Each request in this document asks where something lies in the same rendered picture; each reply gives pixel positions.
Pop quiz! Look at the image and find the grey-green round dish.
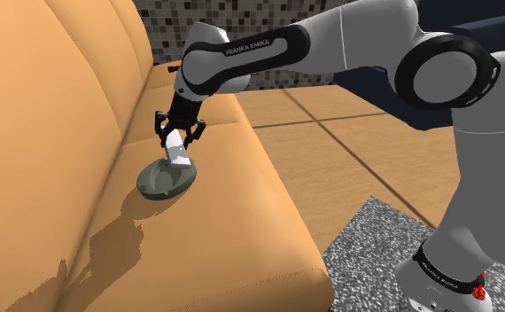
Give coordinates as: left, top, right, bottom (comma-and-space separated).
136, 157, 198, 202

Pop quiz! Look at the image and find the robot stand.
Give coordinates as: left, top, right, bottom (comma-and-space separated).
321, 195, 505, 312

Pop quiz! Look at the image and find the white rectangular block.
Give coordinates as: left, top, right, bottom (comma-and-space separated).
162, 129, 193, 169

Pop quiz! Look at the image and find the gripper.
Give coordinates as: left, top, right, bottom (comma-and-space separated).
154, 91, 207, 151

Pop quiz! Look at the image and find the dark blue furniture piece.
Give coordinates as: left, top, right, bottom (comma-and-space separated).
332, 0, 505, 131

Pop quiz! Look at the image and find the orange sofa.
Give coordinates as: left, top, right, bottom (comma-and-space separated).
0, 0, 336, 312

